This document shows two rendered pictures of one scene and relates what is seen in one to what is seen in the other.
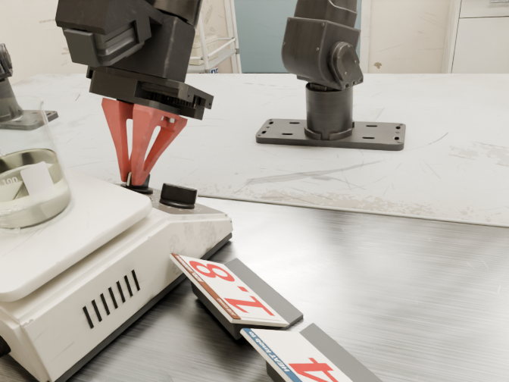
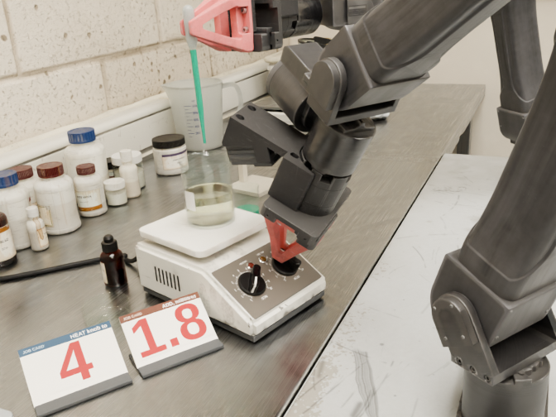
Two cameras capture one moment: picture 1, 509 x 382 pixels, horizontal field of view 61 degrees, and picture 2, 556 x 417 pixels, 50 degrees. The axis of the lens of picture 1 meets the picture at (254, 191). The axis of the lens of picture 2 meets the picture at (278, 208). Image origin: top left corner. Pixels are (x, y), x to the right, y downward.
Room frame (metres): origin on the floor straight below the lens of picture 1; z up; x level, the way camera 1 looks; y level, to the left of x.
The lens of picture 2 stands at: (0.40, -0.51, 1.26)
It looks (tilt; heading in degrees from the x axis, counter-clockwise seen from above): 21 degrees down; 93
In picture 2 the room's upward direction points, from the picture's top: 4 degrees counter-clockwise
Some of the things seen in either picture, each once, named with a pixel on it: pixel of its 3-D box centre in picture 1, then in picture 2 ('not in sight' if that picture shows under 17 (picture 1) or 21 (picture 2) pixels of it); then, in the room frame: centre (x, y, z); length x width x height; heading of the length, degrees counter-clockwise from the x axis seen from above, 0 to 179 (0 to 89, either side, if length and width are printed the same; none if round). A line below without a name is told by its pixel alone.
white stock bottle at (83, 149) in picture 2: not in sight; (87, 165); (0.00, 0.51, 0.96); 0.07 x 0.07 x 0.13
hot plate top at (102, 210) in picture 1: (46, 222); (203, 227); (0.27, 0.16, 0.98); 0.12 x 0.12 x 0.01; 50
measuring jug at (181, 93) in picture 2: not in sight; (203, 114); (0.17, 0.85, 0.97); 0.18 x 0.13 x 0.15; 9
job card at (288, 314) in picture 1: (234, 285); (171, 332); (0.25, 0.02, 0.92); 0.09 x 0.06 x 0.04; 33
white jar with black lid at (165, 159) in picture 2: not in sight; (170, 154); (0.12, 0.66, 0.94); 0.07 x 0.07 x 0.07
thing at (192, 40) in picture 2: not in sight; (191, 26); (0.28, 0.16, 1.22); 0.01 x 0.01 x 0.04; 50
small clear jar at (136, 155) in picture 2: not in sight; (128, 170); (0.06, 0.57, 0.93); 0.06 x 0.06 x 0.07
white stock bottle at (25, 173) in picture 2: not in sight; (26, 197); (-0.06, 0.40, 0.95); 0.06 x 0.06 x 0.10
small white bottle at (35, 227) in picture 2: not in sight; (35, 227); (-0.01, 0.30, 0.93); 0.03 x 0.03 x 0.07
